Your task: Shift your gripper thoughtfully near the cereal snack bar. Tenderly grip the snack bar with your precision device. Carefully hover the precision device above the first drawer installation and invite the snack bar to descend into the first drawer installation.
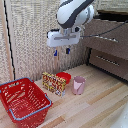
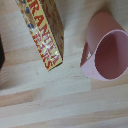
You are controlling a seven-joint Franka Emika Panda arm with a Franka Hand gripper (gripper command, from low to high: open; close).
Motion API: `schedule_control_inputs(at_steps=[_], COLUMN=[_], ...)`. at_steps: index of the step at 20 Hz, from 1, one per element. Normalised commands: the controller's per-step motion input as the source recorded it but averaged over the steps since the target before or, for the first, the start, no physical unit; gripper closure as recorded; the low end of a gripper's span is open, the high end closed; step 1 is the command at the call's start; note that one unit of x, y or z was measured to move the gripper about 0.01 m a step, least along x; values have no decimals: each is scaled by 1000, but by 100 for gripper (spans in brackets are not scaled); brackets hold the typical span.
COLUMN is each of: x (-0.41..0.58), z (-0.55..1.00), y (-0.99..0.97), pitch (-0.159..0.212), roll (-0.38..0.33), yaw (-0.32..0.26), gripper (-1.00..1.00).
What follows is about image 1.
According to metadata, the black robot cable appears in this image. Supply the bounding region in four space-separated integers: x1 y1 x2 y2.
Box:
80 19 128 39

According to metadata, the colourful cereal snack bar box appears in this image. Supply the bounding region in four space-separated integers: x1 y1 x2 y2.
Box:
41 71 67 98

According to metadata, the pink plastic cup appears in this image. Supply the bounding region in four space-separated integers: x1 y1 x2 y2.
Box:
72 75 87 96

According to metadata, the red shopping basket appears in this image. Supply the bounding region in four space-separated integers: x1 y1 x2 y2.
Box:
0 77 53 128

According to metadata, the red plastic bowl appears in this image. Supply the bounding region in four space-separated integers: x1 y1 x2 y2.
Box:
55 71 72 85

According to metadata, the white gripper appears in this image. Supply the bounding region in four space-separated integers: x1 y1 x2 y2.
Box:
46 27 82 57

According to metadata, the brown drawer cabinet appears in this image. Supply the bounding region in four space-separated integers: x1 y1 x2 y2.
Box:
81 9 128 82

